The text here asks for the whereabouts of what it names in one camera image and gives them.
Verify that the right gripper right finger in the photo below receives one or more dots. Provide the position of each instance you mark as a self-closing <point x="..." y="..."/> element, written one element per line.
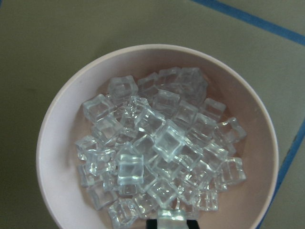
<point x="192" y="224"/>

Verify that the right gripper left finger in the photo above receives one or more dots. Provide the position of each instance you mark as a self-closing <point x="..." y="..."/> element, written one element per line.
<point x="151" y="224"/>

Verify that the clear ice cube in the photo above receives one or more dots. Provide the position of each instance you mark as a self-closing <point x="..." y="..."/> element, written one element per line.
<point x="171" y="219"/>

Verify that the pile of ice cubes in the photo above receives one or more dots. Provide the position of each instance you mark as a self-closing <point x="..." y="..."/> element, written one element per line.
<point x="158" y="143"/>

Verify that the pink bowl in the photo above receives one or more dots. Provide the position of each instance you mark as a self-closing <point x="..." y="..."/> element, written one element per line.
<point x="241" y="207"/>

